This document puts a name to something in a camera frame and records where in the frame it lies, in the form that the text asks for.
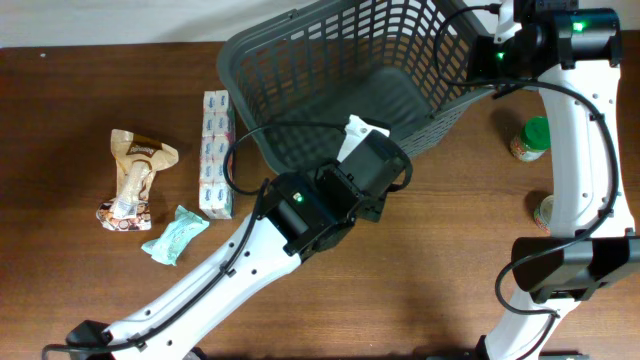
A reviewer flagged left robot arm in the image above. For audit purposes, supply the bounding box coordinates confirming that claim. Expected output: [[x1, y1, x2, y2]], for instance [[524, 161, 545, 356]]
[[41, 115, 412, 359]]

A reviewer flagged green lid glass jar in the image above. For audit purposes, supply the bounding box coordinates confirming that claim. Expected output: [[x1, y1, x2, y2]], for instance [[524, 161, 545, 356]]
[[510, 116, 551, 162]]

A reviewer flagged tissue pack multipack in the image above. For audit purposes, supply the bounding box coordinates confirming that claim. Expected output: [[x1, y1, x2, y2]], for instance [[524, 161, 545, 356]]
[[199, 90, 234, 219]]

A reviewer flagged grey plastic shopping basket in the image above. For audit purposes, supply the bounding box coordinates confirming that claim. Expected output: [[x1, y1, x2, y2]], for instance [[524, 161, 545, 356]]
[[217, 0, 486, 173]]

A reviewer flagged mint green wrapped packet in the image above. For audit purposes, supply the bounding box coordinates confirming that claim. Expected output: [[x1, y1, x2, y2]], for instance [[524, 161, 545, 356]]
[[141, 206, 209, 266]]

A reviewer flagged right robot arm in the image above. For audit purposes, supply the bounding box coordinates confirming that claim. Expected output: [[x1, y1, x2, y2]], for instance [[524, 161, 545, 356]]
[[469, 1, 639, 359]]

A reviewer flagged silver top tin can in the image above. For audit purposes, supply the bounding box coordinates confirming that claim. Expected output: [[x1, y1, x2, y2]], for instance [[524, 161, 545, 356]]
[[533, 195, 554, 234]]

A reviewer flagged beige brown snack bag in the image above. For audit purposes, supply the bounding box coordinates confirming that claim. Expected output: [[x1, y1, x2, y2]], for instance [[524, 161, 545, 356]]
[[96, 129, 179, 232]]

